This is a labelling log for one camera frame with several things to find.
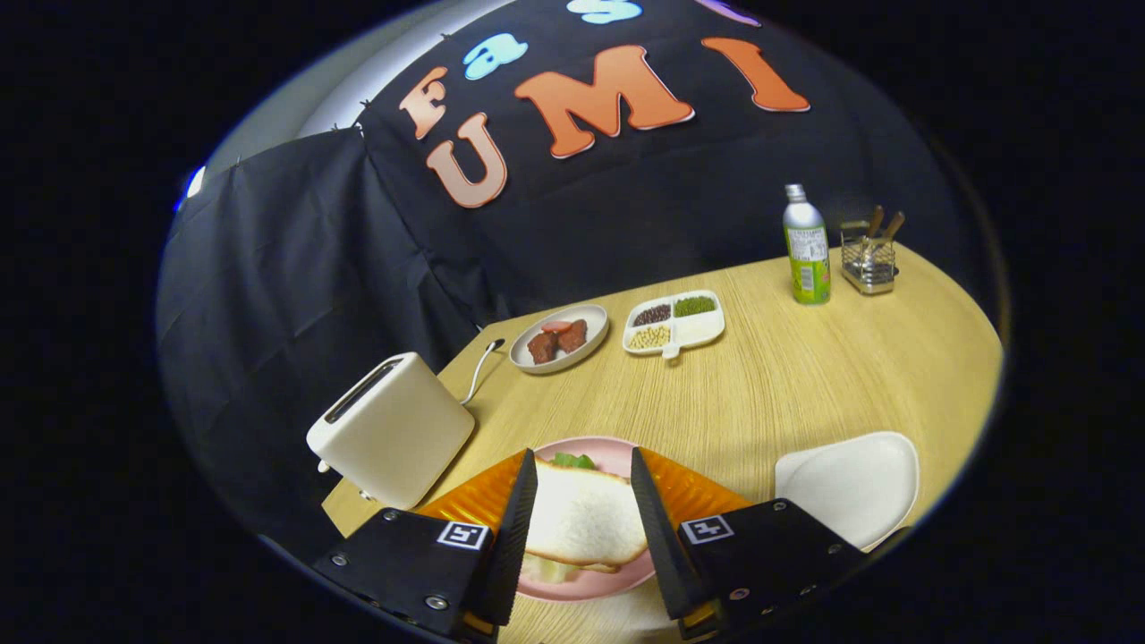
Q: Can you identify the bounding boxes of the black backdrop cloth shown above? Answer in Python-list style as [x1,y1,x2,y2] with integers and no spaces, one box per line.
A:
[157,0,1003,564]

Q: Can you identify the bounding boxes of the pink round plate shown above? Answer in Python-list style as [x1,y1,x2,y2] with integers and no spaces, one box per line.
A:
[514,436,658,602]

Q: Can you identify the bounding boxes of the green and silver bottle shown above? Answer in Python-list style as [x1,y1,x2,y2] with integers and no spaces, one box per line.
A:
[783,184,832,306]

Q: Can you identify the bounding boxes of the white round plate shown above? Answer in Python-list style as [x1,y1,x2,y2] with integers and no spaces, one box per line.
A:
[509,304,610,375]

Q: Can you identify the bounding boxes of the white toaster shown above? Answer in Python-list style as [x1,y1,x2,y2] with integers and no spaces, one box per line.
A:
[306,352,477,511]

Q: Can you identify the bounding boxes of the white square plate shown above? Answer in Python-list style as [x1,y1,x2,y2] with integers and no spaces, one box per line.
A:
[775,431,920,552]

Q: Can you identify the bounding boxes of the metal wire utensil holder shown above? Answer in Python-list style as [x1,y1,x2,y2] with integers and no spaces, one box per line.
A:
[840,220,897,295]

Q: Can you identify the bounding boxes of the green lettuce leaf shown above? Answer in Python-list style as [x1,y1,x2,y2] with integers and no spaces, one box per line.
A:
[526,452,618,582]

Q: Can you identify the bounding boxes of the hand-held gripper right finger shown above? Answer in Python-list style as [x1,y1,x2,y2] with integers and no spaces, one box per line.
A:
[631,447,869,638]

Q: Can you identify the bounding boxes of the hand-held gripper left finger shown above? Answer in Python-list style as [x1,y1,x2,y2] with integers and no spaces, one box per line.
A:
[311,447,539,638]

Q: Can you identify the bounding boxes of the white divided dish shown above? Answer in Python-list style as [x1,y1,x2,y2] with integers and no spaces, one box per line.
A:
[623,290,725,360]

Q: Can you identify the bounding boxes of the white toaster cable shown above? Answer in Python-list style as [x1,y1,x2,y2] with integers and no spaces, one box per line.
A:
[461,338,506,405]

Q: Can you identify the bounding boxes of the toasted bread slice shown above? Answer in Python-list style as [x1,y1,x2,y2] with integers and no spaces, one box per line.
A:
[523,459,649,569]

